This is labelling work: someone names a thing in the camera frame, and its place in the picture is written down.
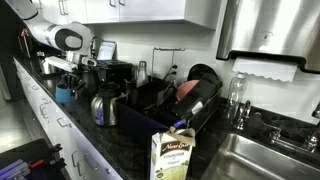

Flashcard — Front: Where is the framed tablet screen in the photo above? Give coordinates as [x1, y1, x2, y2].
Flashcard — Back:
[96, 40, 117, 62]

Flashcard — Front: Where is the white cabinet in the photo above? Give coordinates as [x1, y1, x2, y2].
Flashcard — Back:
[13, 58, 124, 180]
[31, 0, 223, 32]

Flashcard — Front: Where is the blue mug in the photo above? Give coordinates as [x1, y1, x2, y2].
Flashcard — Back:
[54, 83, 78, 105]

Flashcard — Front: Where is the wire towel stand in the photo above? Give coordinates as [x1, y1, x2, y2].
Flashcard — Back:
[151, 46, 186, 81]

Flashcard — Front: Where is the steel coffee brewer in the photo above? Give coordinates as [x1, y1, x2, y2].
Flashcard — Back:
[18, 28, 68, 76]

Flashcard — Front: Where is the clear plastic bottle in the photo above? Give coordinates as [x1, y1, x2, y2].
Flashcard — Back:
[225, 72, 248, 122]

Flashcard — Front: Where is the black coffee machine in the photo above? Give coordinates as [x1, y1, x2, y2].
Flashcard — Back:
[96, 59, 134, 88]

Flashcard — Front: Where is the couscous carton box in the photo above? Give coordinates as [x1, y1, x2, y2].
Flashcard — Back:
[149, 125, 197, 180]

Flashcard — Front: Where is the black dish rack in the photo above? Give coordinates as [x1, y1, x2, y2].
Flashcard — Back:
[115, 75, 223, 144]

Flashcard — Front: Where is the black kettle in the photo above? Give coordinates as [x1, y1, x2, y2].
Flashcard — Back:
[79, 65, 101, 98]

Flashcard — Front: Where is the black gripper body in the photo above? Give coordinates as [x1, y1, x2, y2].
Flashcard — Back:
[64, 64, 87, 83]

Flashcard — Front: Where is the steel water bottle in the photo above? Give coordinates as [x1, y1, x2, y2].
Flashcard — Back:
[135, 60, 150, 88]

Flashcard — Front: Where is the white lower cabinet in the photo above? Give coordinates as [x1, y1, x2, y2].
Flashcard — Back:
[13, 58, 124, 180]

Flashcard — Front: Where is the black power plug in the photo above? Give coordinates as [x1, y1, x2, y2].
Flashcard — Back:
[164, 64, 178, 81]

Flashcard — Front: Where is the blue handled utensil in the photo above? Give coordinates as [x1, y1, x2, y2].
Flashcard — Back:
[173, 118, 188, 130]

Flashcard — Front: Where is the silver cabinet handle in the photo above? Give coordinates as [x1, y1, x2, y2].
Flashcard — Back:
[38, 103, 46, 118]
[56, 117, 73, 130]
[71, 151, 80, 168]
[76, 159, 84, 177]
[83, 152, 101, 171]
[42, 105, 50, 121]
[58, 0, 65, 17]

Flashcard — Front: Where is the pink bowl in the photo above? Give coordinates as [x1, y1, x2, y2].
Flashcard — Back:
[175, 79, 200, 102]

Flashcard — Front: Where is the black pan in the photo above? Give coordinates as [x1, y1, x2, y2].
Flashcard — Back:
[187, 63, 218, 83]

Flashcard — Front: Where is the white upper cabinet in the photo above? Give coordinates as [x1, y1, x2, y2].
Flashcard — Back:
[31, 0, 223, 32]

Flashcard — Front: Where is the white paper towel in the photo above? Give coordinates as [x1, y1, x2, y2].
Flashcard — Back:
[231, 55, 299, 83]

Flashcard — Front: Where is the steel paper towel dispenser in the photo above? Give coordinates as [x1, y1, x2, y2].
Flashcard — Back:
[215, 0, 320, 75]

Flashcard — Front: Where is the chrome faucet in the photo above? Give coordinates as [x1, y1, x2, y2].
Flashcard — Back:
[266, 101, 320, 154]

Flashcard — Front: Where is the steel thermal carafe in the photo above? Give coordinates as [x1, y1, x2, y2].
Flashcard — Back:
[90, 82, 130, 128]

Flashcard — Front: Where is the steel sink basin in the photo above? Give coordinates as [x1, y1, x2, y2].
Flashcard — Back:
[200, 133, 320, 180]

